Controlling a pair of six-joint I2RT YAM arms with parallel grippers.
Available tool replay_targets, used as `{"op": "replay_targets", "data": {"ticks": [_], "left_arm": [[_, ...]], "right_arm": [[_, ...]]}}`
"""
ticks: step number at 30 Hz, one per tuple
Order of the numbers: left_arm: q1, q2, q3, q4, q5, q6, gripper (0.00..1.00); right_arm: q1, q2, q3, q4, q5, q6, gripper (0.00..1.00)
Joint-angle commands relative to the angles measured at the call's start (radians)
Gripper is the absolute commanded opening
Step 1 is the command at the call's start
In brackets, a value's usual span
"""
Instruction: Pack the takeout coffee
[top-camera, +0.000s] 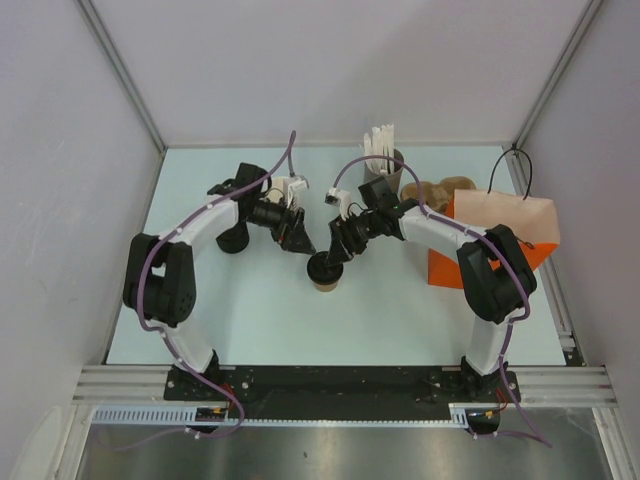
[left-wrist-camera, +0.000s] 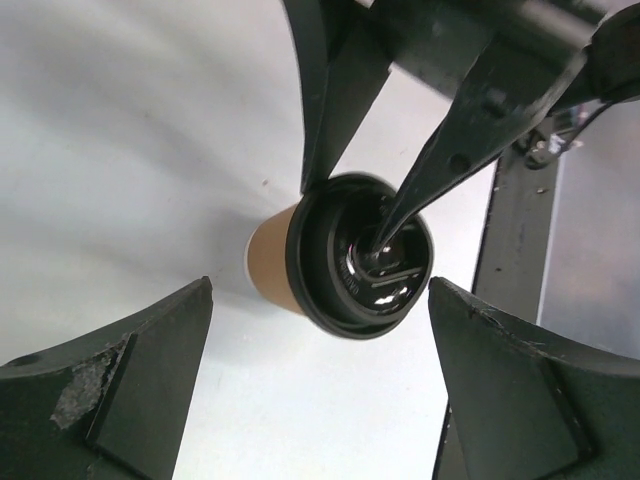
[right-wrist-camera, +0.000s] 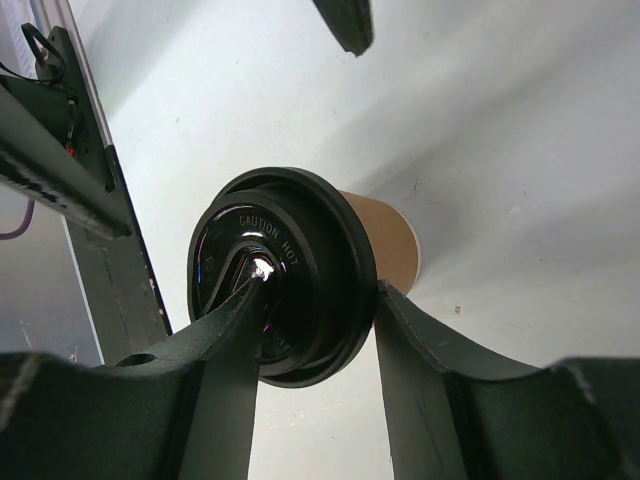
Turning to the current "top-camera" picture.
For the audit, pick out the single brown paper cup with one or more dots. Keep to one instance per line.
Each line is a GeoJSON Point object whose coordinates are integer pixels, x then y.
{"type": "Point", "coordinates": [326, 287]}

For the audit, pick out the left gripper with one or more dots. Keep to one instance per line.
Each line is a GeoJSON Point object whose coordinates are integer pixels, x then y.
{"type": "Point", "coordinates": [290, 233]}

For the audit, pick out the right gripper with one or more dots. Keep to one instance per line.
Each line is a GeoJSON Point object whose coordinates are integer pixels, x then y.
{"type": "Point", "coordinates": [342, 230]}

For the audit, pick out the remaining cardboard cup carrier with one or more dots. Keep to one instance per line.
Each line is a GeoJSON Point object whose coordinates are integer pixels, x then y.
{"type": "Point", "coordinates": [437, 196]}

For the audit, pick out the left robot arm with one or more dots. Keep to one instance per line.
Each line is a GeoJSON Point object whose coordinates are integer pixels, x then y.
{"type": "Point", "coordinates": [160, 281]}

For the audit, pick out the orange paper bag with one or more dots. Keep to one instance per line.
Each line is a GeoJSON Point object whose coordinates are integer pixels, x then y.
{"type": "Point", "coordinates": [520, 231]}

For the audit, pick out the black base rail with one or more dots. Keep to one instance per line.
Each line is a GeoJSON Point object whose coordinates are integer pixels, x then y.
{"type": "Point", "coordinates": [360, 392]}

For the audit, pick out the grey cylindrical holder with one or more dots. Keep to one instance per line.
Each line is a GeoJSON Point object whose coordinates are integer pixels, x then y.
{"type": "Point", "coordinates": [391, 171]}

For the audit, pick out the stack of black lids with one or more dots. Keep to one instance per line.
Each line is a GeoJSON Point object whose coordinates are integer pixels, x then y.
{"type": "Point", "coordinates": [234, 240]}

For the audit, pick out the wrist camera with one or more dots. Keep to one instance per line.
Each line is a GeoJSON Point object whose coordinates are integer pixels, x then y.
{"type": "Point", "coordinates": [341, 199]}
{"type": "Point", "coordinates": [292, 187]}

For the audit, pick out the white slotted cable duct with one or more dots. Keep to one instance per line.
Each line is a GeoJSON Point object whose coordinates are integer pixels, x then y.
{"type": "Point", "coordinates": [443, 416]}

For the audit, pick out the stack of brown paper cups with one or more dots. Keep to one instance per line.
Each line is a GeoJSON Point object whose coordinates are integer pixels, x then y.
{"type": "Point", "coordinates": [277, 196]}

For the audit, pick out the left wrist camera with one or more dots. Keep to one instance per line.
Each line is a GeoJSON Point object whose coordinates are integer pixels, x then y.
{"type": "Point", "coordinates": [292, 187]}

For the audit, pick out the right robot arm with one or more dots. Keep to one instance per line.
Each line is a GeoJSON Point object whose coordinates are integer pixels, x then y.
{"type": "Point", "coordinates": [497, 280]}

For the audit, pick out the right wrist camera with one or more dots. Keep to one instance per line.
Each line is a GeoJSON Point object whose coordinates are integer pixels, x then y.
{"type": "Point", "coordinates": [341, 199]}

